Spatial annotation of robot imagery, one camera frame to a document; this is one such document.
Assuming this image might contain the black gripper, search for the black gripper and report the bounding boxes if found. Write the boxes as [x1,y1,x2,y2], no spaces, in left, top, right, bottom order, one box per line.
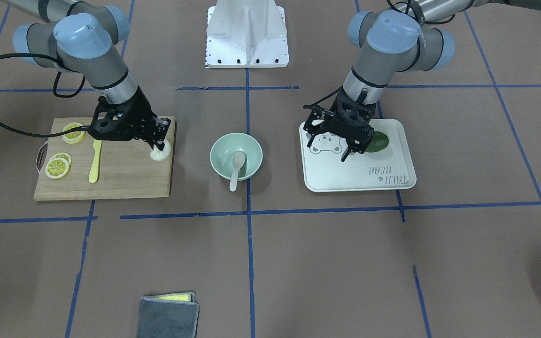
[333,88,375,162]

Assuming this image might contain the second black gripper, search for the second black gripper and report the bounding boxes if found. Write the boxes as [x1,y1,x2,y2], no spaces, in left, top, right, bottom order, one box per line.
[111,87,171,151]

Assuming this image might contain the white steamed bun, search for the white steamed bun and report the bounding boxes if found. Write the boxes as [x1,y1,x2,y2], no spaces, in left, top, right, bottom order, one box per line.
[150,139,172,162]

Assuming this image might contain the beige plastic spoon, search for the beige plastic spoon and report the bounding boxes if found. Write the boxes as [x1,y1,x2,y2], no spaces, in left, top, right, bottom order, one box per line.
[229,151,247,192]

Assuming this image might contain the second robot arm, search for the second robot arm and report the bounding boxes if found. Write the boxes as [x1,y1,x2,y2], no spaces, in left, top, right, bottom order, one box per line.
[7,0,171,152]

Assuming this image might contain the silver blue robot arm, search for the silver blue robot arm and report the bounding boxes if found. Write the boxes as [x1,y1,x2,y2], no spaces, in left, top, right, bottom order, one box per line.
[321,0,487,161]

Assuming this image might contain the mint green bowl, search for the mint green bowl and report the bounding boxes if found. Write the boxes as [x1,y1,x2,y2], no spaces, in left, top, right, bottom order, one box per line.
[209,132,263,182]

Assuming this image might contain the green avocado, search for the green avocado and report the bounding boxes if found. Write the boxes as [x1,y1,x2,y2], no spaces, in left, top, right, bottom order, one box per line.
[365,130,389,153]

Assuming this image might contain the white bear tray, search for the white bear tray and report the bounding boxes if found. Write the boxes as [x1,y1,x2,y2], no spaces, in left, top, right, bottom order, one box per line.
[299,118,417,192]

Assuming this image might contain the bamboo cutting board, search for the bamboo cutting board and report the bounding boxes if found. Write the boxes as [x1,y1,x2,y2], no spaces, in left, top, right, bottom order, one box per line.
[34,135,174,201]

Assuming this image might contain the yellow plastic knife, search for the yellow plastic knife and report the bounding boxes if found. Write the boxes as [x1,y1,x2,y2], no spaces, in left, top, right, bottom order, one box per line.
[88,139,103,184]

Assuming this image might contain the single lemon slice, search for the single lemon slice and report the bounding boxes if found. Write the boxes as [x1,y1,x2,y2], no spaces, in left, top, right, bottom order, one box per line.
[62,122,86,144]

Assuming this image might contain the lemon slice lower stacked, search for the lemon slice lower stacked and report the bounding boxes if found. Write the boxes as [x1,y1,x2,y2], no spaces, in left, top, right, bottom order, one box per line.
[49,152,72,165]

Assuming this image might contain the grey yellow folded cloth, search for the grey yellow folded cloth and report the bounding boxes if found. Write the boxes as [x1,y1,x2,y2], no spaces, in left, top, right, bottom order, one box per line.
[137,292,199,338]

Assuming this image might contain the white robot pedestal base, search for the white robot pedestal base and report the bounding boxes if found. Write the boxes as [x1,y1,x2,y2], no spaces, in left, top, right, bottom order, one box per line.
[205,0,290,69]

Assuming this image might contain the black camera cable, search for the black camera cable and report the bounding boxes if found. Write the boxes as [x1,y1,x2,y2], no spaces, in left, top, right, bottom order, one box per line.
[0,53,93,138]
[303,0,459,111]

